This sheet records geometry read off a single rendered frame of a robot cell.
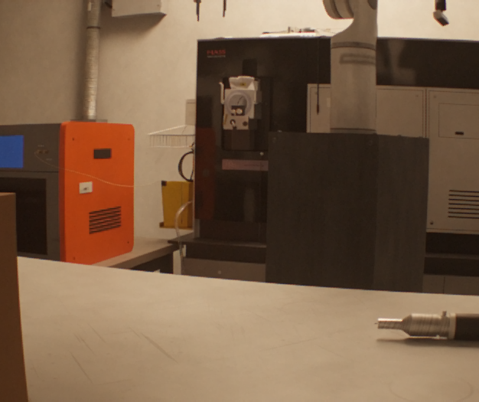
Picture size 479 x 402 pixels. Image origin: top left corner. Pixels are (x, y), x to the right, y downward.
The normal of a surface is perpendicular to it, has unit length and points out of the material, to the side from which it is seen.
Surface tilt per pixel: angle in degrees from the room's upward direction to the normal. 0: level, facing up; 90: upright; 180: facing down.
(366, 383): 0
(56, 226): 90
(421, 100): 90
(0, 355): 90
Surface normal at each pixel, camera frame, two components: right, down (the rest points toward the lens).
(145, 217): -0.31, 0.08
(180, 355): 0.02, -0.99
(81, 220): 0.95, 0.05
